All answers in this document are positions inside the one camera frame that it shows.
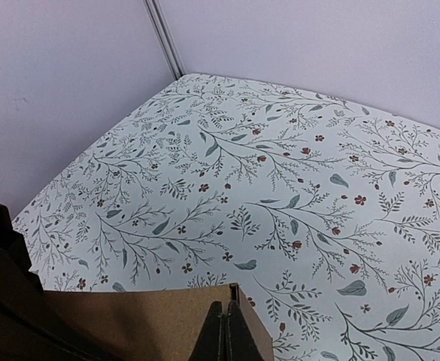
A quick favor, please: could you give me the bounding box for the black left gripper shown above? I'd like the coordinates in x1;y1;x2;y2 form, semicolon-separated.
0;204;44;293

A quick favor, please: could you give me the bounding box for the brown cardboard paper box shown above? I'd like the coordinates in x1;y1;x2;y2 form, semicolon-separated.
0;249;274;360

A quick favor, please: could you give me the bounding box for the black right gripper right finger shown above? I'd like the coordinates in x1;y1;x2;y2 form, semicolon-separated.
223;300;267;361

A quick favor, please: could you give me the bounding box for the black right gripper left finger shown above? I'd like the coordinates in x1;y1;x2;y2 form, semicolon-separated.
189;301;224;361

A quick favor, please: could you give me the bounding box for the floral patterned table mat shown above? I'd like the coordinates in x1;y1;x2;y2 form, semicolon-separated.
13;74;440;360

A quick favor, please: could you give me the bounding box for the left aluminium corner post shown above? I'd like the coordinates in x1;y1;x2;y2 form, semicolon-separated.
144;0;185;80

